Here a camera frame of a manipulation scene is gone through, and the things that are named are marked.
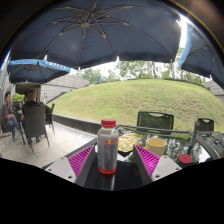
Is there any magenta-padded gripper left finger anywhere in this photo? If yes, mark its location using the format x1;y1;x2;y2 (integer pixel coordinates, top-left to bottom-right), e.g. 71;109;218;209
44;144;98;188

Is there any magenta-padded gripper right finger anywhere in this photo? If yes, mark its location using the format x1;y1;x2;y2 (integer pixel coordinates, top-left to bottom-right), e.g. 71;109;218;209
132;143;183;187

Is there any red-capped drink bottle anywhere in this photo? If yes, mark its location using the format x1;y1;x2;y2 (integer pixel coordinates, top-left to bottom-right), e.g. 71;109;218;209
96;118;120;176

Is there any yellow mug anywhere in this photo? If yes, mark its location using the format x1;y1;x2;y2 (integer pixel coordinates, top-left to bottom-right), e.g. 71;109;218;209
145;137;168;157

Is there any yellow snack packet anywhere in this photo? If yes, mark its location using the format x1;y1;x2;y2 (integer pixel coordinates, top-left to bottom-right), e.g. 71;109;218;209
117;132;145;154

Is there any flat round red coaster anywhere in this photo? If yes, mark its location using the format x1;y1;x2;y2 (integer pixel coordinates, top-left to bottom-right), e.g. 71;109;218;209
177;153;193;165

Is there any wide dark wicker chair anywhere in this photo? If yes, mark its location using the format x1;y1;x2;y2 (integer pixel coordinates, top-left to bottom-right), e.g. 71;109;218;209
136;110;175;131

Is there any grey standing tube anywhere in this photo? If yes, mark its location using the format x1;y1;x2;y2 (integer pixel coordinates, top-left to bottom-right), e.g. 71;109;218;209
187;120;201;156

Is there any dark slim chair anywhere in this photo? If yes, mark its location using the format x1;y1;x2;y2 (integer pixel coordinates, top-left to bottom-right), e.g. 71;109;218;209
44;102;57;135

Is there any dark high-backed wicker chair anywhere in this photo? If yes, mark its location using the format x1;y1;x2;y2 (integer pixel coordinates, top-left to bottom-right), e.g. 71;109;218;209
21;104;51;153

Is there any small dark wicker chair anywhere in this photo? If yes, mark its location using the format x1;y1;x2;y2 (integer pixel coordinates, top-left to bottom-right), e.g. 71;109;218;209
196;117;215;132

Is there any wicker-edged glass table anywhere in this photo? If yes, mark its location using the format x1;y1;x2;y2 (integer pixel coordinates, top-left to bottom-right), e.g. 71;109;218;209
196;130;224;160

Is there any grey-roofed building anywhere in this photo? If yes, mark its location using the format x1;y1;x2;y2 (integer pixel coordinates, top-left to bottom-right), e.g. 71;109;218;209
14;73;90;103
204;79;224;103

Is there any person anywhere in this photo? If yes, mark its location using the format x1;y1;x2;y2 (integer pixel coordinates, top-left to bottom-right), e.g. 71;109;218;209
20;87;53;123
0;90;22;141

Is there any navy parasol with printed edge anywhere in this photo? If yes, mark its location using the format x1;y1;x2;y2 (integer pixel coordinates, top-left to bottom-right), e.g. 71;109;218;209
7;58;72;85

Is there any navy parasol with blue edge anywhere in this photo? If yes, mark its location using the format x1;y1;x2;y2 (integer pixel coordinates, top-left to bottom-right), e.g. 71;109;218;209
177;21;224;90

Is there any large navy parasol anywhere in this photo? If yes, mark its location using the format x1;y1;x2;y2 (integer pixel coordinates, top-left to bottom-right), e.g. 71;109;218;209
9;0;183;70

